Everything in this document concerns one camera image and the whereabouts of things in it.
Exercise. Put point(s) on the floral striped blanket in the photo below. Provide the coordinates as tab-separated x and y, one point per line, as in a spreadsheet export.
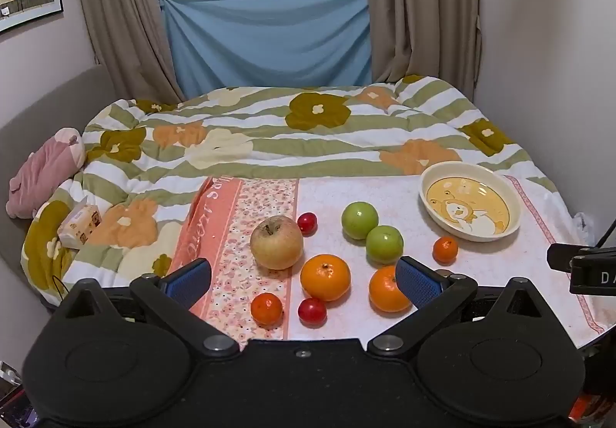
269	139

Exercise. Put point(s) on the beige curtain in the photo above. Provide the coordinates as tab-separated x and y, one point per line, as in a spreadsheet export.
423	9
125	14

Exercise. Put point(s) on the blue cloth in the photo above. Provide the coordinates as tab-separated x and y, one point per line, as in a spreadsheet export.
269	38

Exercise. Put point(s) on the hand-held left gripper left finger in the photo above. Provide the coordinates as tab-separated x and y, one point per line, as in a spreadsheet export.
188	281

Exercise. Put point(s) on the tissue pack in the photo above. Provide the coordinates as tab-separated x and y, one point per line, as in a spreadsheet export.
79	226

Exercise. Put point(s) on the green apple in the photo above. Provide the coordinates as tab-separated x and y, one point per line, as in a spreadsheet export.
359	220
384	243

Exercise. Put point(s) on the yellow-red apple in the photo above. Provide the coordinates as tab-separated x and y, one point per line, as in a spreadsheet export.
276	243

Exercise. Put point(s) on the small tangerine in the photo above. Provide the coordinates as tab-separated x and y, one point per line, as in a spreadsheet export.
445	250
266	309

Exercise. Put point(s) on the large orange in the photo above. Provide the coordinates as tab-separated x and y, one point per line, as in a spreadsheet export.
385	291
326	277

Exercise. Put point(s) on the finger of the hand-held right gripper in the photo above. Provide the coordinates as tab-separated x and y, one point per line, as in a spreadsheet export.
559	257

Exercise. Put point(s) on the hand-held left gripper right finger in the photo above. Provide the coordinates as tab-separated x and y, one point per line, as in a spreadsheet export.
417	283

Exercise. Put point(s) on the cream bowl with bear print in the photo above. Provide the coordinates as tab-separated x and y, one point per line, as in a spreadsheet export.
469	204

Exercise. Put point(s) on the red cherry tomato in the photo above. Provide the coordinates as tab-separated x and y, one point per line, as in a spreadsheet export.
307	223
312	311

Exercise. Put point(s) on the pink plush toy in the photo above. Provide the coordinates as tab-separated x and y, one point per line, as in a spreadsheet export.
41	173

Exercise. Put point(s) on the pink floral towel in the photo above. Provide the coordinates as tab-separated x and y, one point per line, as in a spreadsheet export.
481	283

